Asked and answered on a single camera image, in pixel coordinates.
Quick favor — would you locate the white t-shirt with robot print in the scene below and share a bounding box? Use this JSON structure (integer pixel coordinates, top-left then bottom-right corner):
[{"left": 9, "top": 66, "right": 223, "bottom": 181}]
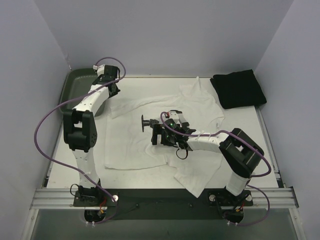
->
[{"left": 104, "top": 78, "right": 225, "bottom": 197}]

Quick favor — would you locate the aluminium extrusion rail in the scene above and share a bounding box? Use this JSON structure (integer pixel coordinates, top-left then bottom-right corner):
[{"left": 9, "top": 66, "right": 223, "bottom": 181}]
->
[{"left": 30, "top": 187, "right": 299, "bottom": 210}]

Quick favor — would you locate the dark green plastic tray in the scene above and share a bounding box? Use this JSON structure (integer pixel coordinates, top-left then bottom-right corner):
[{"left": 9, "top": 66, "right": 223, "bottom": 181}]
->
[{"left": 59, "top": 68, "right": 98, "bottom": 103}]

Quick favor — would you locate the folded black t-shirt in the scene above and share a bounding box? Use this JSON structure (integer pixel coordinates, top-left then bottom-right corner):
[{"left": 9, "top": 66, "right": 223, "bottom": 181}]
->
[{"left": 210, "top": 69, "right": 267, "bottom": 110}]

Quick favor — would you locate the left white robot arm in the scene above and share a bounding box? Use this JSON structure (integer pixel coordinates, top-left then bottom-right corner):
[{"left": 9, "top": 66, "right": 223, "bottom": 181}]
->
[{"left": 63, "top": 64, "right": 120, "bottom": 206}]

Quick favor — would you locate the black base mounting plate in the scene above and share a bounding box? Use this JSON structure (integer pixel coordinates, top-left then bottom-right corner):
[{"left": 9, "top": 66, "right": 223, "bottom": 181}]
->
[{"left": 73, "top": 188, "right": 253, "bottom": 222}]

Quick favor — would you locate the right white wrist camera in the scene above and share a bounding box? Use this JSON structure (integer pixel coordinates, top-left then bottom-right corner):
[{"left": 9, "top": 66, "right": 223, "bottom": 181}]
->
[{"left": 166, "top": 110, "right": 190, "bottom": 128}]

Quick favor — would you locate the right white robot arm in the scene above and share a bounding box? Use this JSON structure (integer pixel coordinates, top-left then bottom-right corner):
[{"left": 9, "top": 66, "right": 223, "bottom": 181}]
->
[{"left": 142, "top": 116, "right": 264, "bottom": 198}]

